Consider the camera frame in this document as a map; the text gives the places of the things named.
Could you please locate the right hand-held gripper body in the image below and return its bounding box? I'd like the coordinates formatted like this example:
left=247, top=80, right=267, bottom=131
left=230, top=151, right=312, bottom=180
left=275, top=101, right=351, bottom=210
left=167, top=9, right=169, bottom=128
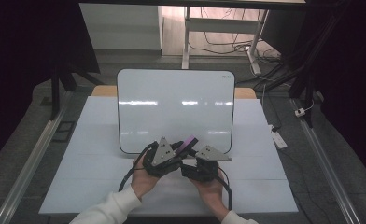
left=180, top=145, right=232, bottom=183

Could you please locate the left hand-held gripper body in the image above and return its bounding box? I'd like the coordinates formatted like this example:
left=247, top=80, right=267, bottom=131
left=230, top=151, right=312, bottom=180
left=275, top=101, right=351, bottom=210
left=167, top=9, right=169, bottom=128
left=141, top=136, right=186, bottom=179

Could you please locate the purple and black whiteboard eraser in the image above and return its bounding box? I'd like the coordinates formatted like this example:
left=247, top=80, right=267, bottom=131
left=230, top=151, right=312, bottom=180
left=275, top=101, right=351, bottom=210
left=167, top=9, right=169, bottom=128
left=174, top=134, right=200, bottom=156

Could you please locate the white whiteboard black rim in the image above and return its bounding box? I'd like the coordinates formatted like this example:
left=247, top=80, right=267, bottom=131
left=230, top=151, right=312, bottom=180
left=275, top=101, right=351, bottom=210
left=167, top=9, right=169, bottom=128
left=116, top=68, right=236, bottom=156

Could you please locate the person's left hand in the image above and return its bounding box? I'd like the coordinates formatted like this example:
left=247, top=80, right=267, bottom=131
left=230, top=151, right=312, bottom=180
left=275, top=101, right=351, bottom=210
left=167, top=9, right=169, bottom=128
left=130, top=157, right=161, bottom=202

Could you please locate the person's right hand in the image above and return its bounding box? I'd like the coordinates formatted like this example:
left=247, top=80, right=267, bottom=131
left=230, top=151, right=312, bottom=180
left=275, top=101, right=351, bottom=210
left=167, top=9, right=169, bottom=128
left=189, top=172, right=231, bottom=220

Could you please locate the white power strip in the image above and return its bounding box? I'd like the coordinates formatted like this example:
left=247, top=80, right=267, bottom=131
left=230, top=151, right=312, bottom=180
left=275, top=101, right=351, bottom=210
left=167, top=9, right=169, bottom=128
left=268, top=124, right=289, bottom=150

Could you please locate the white table cover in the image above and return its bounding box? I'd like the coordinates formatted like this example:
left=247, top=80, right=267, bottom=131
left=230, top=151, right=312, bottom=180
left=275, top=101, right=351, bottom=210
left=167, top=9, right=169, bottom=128
left=38, top=95, right=299, bottom=217

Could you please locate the wooden table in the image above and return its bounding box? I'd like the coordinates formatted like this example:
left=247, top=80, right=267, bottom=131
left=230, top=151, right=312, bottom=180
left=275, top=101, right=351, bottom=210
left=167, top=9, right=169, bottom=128
left=91, top=85, right=258, bottom=100

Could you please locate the black floor plate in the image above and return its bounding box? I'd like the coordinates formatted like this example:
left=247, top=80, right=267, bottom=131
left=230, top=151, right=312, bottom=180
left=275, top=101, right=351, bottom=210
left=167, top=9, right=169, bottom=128
left=51, top=120, right=77, bottom=144

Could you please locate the black metal stand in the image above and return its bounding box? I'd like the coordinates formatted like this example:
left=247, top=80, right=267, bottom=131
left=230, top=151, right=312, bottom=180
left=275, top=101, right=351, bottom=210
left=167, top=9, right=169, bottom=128
left=40, top=60, right=105, bottom=121
left=255, top=46, right=324, bottom=129

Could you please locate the white cabinet panel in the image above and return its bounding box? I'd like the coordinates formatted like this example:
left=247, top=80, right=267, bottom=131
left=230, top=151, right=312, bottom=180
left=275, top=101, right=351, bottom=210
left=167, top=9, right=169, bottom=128
left=79, top=3, right=164, bottom=51

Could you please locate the dark curtain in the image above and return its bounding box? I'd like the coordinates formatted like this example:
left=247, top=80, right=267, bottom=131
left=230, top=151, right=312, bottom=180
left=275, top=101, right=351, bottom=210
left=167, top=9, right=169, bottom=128
left=0, top=0, right=102, bottom=171
left=291, top=0, right=366, bottom=183

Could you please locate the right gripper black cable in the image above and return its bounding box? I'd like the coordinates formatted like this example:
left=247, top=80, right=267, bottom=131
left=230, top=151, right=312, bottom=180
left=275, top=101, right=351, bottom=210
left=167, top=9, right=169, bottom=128
left=217, top=167, right=233, bottom=211

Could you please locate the tangle of black floor cables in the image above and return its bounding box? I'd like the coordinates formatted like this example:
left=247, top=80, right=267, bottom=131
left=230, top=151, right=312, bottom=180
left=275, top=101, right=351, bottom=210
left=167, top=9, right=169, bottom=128
left=189, top=7, right=282, bottom=64

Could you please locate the aluminium floor rail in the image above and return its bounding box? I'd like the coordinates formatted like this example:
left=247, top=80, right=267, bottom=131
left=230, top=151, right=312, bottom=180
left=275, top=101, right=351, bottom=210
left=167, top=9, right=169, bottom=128
left=290, top=98, right=363, bottom=224
left=0, top=90, right=74, bottom=224

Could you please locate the white desk frame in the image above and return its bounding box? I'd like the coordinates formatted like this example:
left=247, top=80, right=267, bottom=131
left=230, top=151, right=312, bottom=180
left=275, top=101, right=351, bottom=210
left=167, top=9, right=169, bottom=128
left=181, top=6, right=270, bottom=76

